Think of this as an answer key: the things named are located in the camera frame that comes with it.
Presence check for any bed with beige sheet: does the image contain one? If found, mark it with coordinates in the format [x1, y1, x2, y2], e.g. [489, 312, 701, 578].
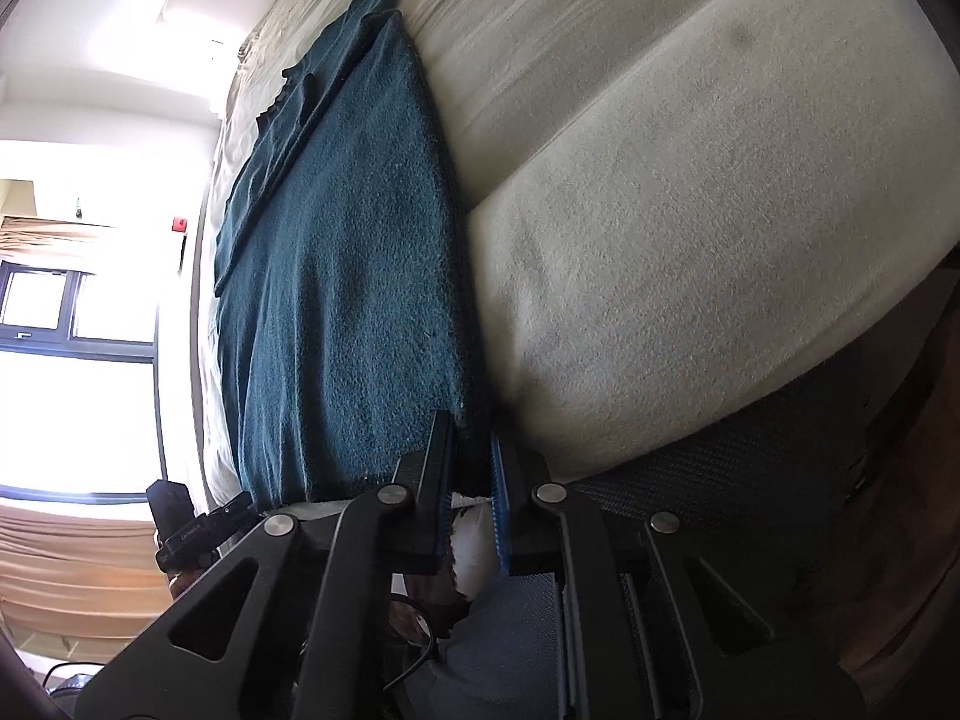
[195, 0, 946, 511]

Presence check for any beige curtain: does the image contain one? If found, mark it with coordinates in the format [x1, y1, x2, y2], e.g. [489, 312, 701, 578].
[0, 214, 113, 265]
[0, 502, 188, 638]

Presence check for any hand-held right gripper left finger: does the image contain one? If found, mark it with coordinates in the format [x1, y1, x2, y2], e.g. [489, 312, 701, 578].
[79, 409, 457, 720]

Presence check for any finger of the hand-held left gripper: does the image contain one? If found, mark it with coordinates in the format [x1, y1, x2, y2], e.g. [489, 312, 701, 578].
[196, 492, 256, 537]

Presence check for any dark framed window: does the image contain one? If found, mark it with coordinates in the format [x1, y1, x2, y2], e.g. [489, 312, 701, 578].
[0, 262, 162, 507]

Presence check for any dark teal towel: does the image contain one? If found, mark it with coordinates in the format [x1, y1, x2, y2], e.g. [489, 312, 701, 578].
[212, 0, 488, 515]

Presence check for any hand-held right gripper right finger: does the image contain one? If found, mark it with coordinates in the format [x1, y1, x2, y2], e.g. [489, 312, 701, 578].
[489, 427, 871, 720]

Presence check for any black cable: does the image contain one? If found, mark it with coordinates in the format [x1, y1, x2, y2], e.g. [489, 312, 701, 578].
[379, 592, 445, 691]

